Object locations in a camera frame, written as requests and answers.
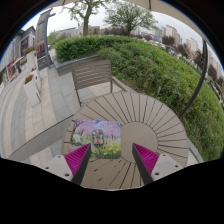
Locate grey sign pillar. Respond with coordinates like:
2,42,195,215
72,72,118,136
34,8,56,71

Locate grey flat bench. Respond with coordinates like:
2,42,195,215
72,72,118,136
7,114,75,163

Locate green hedge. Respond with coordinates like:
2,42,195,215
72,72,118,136
53,34,224,163

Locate dark curved umbrella pole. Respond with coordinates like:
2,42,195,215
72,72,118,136
178,39,209,120

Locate distant apartment buildings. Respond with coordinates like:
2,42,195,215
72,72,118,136
49,23,224,88

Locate grey storefront building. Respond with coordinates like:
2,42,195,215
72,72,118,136
0,25,37,94

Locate grey slatted chair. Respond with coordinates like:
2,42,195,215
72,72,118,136
70,59,129,108

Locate leafy round tree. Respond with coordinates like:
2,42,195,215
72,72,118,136
103,1,158,37

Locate white planter with flowers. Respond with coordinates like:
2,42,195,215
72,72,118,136
23,46,38,73
22,73,43,108
31,67,43,91

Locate grey stone hedge wall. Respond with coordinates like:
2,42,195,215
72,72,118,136
53,54,101,77

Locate sparse-leaved tree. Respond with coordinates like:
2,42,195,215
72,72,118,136
64,0,108,37

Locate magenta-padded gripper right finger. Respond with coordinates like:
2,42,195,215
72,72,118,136
131,143,184,186

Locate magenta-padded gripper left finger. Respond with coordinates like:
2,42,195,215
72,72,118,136
44,143,93,186

